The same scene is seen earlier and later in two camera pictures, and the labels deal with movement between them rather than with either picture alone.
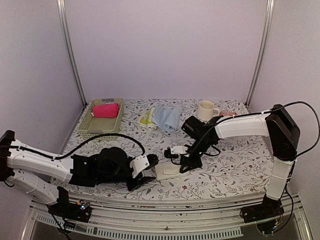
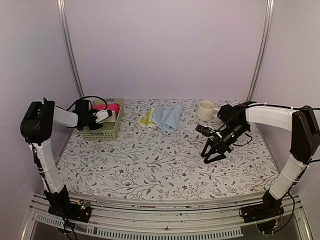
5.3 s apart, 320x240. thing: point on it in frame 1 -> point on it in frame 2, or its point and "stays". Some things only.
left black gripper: x=140 y=181 -> x=93 y=127
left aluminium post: x=62 y=14 stays
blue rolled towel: x=167 y=118 stays
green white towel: x=146 y=121 stays
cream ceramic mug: x=206 y=110 stays
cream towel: x=167 y=169 -> x=97 y=101
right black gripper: x=194 y=164 -> x=219 y=145
